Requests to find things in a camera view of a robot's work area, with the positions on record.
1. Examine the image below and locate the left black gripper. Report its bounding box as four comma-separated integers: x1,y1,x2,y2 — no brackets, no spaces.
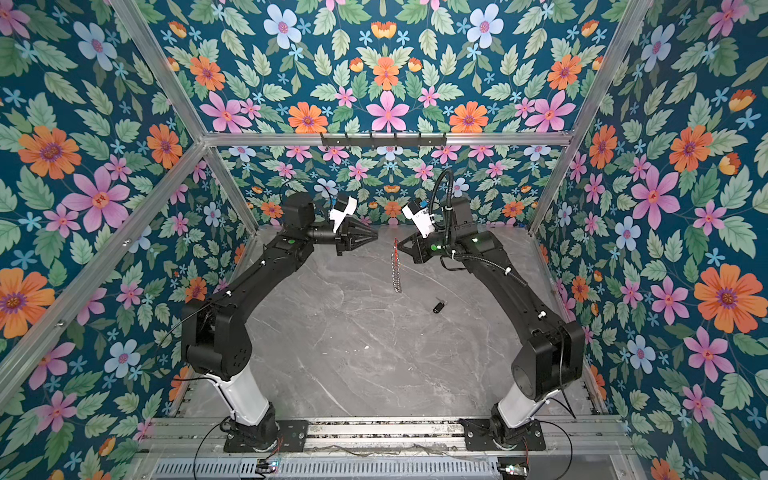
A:
301,215,376,256

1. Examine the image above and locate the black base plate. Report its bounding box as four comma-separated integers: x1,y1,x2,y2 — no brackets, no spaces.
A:
458,417,546,453
222,419,309,453

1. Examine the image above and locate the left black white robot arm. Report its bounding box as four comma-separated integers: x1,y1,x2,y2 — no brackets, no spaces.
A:
181,193,378,452

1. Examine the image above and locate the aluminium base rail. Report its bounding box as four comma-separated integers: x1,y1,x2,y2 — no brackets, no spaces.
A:
138,415,635,458

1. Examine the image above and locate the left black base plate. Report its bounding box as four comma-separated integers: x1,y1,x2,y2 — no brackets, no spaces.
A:
222,419,309,453

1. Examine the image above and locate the grey wall hook rack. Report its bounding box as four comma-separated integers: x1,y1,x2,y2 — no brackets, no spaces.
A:
320,133,448,149

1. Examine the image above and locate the aluminium cage frame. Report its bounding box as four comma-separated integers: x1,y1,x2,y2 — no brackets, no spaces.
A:
1,1,628,418

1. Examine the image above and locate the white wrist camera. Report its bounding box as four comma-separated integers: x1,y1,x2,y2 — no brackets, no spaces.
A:
402,201,436,238
328,193,358,233

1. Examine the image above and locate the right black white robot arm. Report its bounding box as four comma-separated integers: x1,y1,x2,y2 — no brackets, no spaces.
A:
398,198,585,450

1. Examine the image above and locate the white vented cable duct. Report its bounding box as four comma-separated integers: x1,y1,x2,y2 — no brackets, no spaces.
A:
151,457,501,479

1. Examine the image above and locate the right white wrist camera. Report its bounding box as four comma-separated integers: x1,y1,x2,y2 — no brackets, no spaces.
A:
402,201,436,238

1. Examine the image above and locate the red handled key ring organizer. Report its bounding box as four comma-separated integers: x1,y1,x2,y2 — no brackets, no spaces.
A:
391,237,403,293

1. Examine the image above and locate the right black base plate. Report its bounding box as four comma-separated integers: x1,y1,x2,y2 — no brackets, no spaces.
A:
458,417,546,453

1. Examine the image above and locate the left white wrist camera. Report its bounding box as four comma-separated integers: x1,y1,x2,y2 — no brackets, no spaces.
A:
328,193,358,233

